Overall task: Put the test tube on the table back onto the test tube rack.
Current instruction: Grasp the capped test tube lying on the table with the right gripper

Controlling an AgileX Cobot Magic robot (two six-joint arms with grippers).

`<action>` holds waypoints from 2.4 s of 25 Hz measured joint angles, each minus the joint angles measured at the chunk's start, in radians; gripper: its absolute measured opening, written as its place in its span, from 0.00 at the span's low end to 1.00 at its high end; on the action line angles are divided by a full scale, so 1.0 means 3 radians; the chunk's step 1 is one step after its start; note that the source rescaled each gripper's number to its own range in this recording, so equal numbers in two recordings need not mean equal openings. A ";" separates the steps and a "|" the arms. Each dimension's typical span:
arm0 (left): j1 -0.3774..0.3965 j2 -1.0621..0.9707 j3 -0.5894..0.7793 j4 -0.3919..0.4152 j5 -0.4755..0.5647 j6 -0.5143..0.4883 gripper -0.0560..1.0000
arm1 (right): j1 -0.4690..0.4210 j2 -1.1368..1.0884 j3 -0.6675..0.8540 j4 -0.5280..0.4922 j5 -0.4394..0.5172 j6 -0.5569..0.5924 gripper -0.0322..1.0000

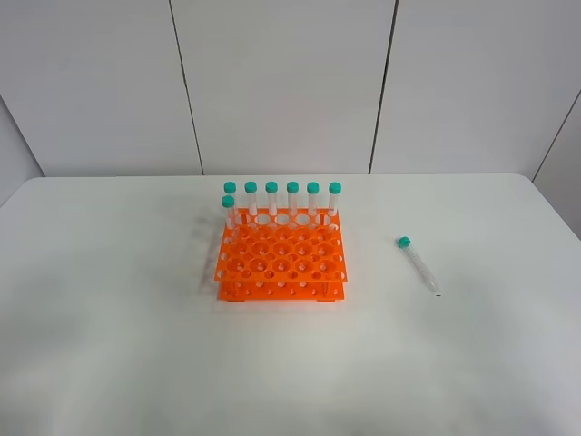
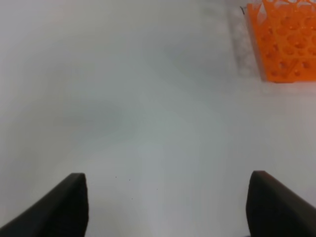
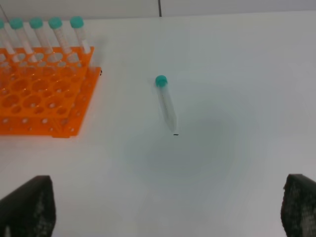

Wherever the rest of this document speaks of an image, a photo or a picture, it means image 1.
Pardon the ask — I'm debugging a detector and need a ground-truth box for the orange test tube rack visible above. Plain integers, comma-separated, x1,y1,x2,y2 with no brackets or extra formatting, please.
214,207,348,302

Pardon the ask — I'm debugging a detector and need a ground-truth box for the test tube with teal cap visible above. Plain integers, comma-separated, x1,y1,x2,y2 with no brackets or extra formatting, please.
396,236,441,296

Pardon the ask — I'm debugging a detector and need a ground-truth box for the second row left tube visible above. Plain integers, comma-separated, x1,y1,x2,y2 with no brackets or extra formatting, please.
222,194,238,243

